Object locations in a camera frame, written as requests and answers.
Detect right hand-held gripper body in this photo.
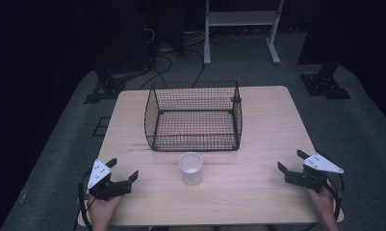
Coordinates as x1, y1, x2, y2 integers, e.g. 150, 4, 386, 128
285, 152, 345, 193

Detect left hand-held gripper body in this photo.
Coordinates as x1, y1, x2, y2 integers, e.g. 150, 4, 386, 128
87, 159, 133, 202

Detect person's left hand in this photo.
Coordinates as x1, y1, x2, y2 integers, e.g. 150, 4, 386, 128
87, 192, 124, 231

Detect person's right hand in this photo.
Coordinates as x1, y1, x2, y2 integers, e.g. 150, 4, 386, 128
305, 187, 341, 231

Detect white cup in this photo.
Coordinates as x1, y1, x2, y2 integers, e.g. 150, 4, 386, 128
178, 151, 204, 187

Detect black stand base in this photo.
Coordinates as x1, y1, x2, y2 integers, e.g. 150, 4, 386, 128
83, 67, 132, 105
299, 63, 352, 100

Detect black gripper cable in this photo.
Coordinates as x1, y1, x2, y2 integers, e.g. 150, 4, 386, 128
324, 172, 347, 222
73, 168, 94, 231

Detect black wire basket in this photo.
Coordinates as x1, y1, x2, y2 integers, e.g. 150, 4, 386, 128
143, 80, 244, 152

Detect black floor cables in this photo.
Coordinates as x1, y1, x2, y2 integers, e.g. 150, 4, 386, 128
139, 28, 211, 90

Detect white metal stand frame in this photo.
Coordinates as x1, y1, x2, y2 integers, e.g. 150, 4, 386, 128
203, 0, 285, 66

